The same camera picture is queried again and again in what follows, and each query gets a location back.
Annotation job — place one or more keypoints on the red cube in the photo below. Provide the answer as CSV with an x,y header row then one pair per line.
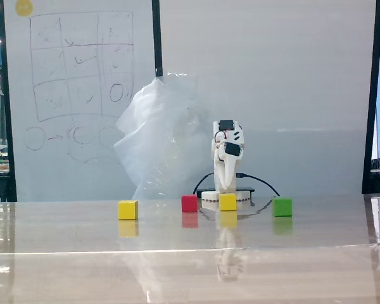
x,y
189,204

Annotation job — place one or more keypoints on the whiteboard with marker drawings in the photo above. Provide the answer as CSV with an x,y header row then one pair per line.
x,y
50,79

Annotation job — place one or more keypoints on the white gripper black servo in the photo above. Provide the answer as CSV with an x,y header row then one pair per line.
x,y
227,172

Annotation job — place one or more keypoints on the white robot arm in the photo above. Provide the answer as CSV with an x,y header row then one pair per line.
x,y
237,136

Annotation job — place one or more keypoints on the clear plastic bag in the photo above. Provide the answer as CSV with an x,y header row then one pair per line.
x,y
152,142

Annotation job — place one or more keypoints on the yellow round magnet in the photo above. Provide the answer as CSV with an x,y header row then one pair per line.
x,y
23,7

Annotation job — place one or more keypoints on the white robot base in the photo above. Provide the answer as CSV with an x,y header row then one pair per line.
x,y
210,199

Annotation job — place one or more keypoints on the green cube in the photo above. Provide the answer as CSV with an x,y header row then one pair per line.
x,y
282,207

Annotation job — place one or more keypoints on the black flat base plate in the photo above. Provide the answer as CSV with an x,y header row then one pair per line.
x,y
248,190

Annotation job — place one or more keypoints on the black frame post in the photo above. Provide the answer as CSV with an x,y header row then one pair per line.
x,y
372,95
6,95

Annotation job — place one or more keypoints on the yellow cube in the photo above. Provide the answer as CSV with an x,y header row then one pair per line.
x,y
128,210
228,202

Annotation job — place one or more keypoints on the plain whiteboard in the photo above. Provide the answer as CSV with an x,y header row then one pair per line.
x,y
272,79

